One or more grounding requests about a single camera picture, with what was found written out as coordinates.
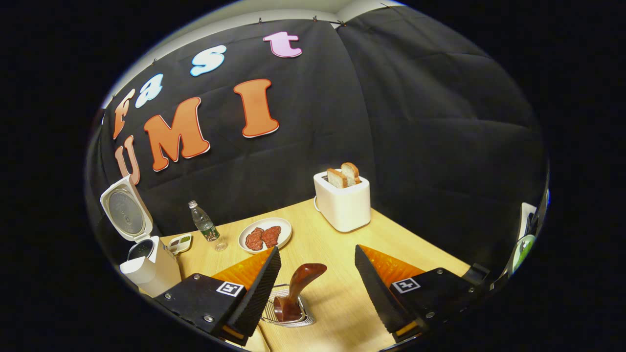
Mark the white rice cooker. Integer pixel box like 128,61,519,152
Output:
100,175,182,298

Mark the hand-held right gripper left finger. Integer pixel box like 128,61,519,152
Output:
153,246,282,347

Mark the small white divided dish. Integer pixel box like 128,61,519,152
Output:
168,234,193,255

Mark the red meat piece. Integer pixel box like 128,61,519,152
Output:
261,225,282,248
245,227,265,252

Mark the metal wire chopstick holder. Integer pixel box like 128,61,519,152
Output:
261,284,315,327

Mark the white round plate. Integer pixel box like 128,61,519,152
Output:
238,218,293,255

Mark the brown wooden spoon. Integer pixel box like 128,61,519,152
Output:
273,263,328,323

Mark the green round object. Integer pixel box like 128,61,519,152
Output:
511,234,537,274

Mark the white flat object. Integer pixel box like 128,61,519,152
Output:
518,202,537,235

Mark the white toaster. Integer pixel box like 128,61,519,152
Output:
313,169,371,233

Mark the black backdrop cloth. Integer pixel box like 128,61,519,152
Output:
86,5,548,294

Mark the clear plastic water bottle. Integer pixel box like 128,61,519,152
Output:
189,200,228,252

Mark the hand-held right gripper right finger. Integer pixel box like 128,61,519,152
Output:
354,244,490,343

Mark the toasted bread slice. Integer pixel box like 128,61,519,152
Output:
341,162,361,185
326,168,349,189

